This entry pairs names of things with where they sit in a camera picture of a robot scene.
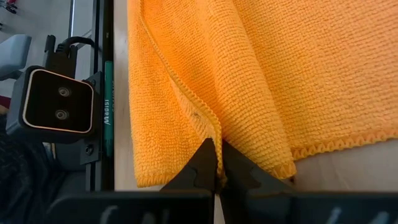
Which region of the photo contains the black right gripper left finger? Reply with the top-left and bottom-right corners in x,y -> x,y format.
46,138 -> 218,224

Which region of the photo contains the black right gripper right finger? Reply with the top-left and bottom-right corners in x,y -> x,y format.
219,139 -> 398,224

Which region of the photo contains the orange microfiber towel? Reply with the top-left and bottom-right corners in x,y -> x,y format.
126,0 -> 398,189

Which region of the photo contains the grey-blue chair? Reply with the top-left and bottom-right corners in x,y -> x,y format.
0,34 -> 33,82

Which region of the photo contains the black table-level camera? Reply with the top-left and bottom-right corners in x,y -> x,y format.
5,64 -> 103,144

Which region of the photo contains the black table frame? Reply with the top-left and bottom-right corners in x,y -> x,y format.
79,0 -> 115,192

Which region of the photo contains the black camera cable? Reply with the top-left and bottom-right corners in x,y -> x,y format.
43,34 -> 98,78

